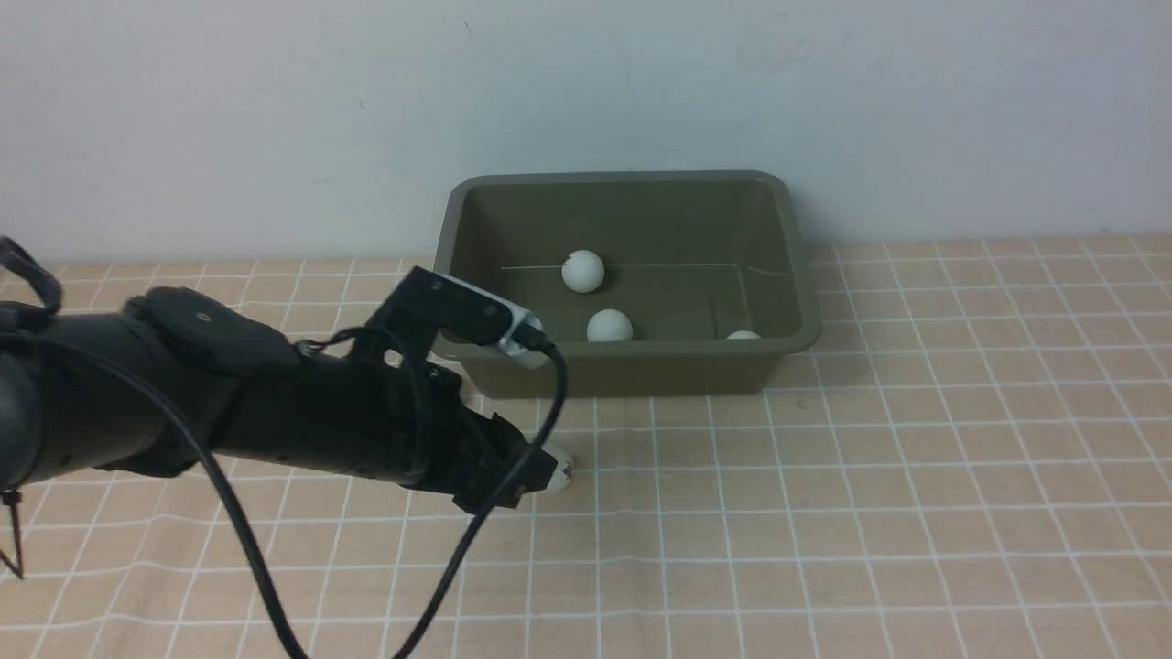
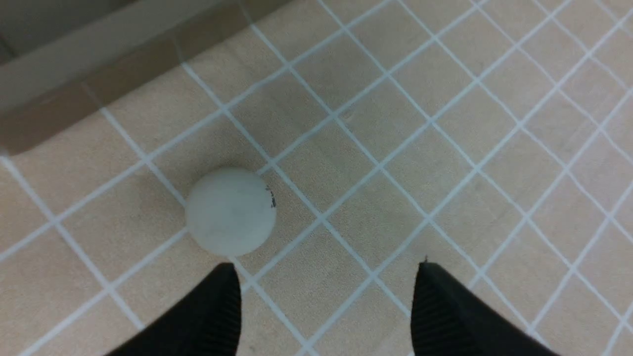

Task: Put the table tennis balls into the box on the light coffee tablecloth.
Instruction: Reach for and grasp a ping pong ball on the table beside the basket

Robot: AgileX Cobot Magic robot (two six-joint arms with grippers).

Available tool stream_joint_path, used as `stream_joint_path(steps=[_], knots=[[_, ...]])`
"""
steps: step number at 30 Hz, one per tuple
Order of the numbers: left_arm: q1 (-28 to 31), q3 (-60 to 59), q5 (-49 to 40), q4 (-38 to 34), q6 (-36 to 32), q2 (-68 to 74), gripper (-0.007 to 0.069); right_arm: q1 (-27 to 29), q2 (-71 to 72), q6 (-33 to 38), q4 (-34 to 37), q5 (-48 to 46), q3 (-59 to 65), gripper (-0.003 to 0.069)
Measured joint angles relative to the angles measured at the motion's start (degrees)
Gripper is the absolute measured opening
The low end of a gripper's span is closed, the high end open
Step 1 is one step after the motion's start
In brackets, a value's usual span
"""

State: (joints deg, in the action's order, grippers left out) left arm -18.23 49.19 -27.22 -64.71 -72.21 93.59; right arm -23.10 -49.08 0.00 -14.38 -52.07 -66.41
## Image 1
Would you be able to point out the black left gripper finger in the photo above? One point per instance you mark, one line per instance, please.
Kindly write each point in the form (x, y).
(503, 479)
(500, 437)

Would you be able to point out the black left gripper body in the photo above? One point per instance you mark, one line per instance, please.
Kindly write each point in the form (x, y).
(358, 419)

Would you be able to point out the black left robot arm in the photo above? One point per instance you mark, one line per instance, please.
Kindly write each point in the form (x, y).
(62, 414)

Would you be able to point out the olive green plastic bin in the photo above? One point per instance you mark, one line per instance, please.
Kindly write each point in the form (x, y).
(689, 256)

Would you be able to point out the peach checkered tablecloth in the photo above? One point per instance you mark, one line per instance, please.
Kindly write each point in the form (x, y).
(973, 462)

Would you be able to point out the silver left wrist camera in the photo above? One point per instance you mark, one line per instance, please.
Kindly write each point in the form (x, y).
(443, 303)

